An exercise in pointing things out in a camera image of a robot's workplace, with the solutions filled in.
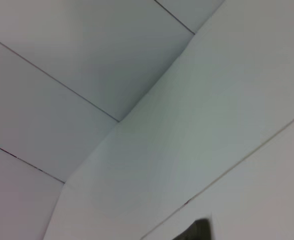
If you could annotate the dark green shirt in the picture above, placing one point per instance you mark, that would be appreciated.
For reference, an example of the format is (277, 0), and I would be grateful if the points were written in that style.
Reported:
(199, 230)

